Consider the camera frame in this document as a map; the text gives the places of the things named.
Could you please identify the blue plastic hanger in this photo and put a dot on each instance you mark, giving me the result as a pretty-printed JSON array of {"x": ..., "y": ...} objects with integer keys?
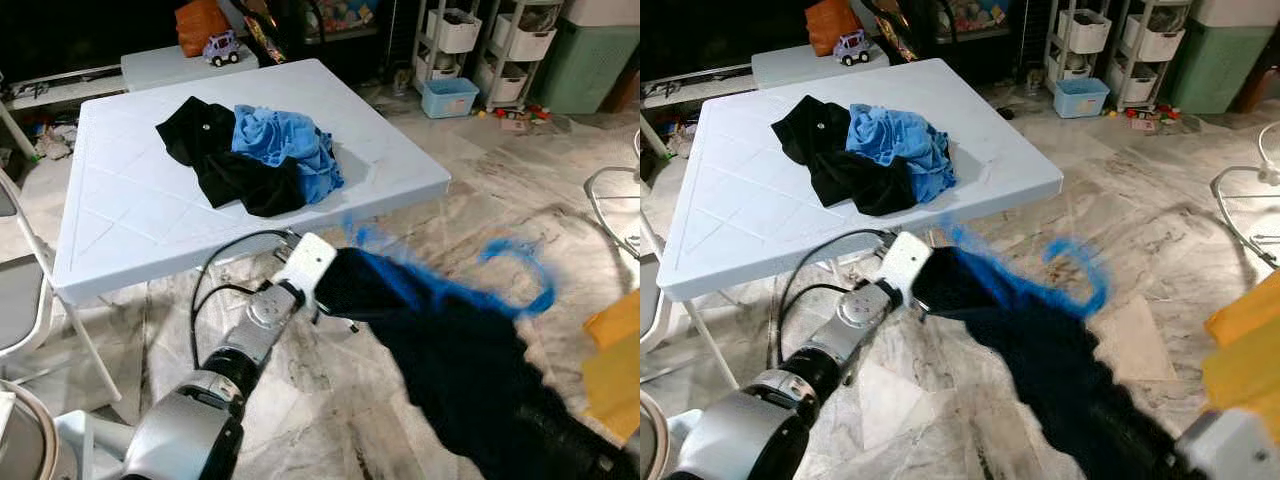
[
  {"x": 545, "y": 285},
  {"x": 1100, "y": 285}
]

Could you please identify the dark navy garment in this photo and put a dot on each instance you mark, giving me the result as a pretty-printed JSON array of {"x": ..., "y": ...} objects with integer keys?
[
  {"x": 450, "y": 370},
  {"x": 1050, "y": 370}
]

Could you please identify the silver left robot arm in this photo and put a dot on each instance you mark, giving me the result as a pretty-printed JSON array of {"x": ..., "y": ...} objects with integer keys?
[
  {"x": 180, "y": 430},
  {"x": 750, "y": 430}
]

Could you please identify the large light blue plastic table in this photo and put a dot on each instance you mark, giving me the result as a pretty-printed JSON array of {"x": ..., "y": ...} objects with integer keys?
[
  {"x": 750, "y": 220},
  {"x": 150, "y": 220}
]

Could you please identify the yellow printed t-shirt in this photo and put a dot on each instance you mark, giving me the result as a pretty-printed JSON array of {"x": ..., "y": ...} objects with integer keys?
[
  {"x": 1245, "y": 350},
  {"x": 612, "y": 370}
]

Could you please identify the white low toy shelf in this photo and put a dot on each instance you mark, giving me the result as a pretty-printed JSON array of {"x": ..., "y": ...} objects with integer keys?
[
  {"x": 60, "y": 88},
  {"x": 700, "y": 85}
]

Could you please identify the green laundry hamper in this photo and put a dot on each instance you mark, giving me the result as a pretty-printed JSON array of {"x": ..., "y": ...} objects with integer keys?
[
  {"x": 590, "y": 60},
  {"x": 1220, "y": 60}
]

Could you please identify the metal laundry bowl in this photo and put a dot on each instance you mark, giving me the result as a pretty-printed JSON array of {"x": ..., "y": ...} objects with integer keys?
[
  {"x": 20, "y": 430},
  {"x": 650, "y": 440}
]

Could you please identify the black garment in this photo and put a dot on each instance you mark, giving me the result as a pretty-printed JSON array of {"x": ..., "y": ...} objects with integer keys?
[
  {"x": 860, "y": 185},
  {"x": 250, "y": 185}
]

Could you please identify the small light blue table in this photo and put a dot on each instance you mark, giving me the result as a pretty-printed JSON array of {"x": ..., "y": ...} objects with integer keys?
[
  {"x": 790, "y": 62},
  {"x": 160, "y": 65}
]

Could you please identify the white drawer storage rack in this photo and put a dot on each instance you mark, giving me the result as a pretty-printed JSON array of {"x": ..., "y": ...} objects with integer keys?
[
  {"x": 520, "y": 40},
  {"x": 450, "y": 30},
  {"x": 1150, "y": 40},
  {"x": 1080, "y": 30}
]

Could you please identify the light blue plastic basket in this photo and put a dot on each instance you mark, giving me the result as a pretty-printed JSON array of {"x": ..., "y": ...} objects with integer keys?
[
  {"x": 1080, "y": 98},
  {"x": 450, "y": 98}
]

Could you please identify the purple toy car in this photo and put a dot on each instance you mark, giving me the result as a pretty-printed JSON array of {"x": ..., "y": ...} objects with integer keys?
[
  {"x": 851, "y": 47},
  {"x": 222, "y": 48}
]

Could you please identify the orange bag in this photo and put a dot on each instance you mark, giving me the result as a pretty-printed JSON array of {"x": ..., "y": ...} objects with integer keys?
[
  {"x": 200, "y": 28},
  {"x": 832, "y": 28}
]

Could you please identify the white metal bouncer frame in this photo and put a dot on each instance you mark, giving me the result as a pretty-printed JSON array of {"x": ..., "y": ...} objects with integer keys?
[
  {"x": 610, "y": 170},
  {"x": 1268, "y": 175}
]

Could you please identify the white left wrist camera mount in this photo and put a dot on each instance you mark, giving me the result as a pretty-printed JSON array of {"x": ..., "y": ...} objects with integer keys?
[
  {"x": 905, "y": 262},
  {"x": 305, "y": 265}
]

